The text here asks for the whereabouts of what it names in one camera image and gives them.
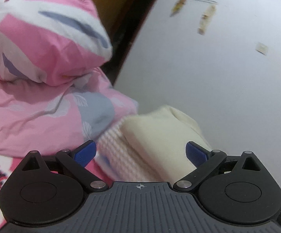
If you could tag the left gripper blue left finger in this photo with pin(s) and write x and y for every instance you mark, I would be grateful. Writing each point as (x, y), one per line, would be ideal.
(73, 162)

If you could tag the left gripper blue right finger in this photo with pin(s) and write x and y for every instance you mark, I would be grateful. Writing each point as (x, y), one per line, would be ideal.
(207, 165)

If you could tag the beige zip hoodie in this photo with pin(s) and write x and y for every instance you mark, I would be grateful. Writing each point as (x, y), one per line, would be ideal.
(160, 139)

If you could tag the light pink quilt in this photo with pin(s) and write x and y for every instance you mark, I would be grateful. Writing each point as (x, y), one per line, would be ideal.
(48, 119)

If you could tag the large pink blue cartoon pillow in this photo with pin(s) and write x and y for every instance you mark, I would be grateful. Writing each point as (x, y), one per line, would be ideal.
(51, 41)

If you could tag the brown wooden door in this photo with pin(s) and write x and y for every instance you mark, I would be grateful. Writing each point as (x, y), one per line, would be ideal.
(122, 20)

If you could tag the wall hook rack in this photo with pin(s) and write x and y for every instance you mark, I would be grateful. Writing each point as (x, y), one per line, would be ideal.
(207, 1)

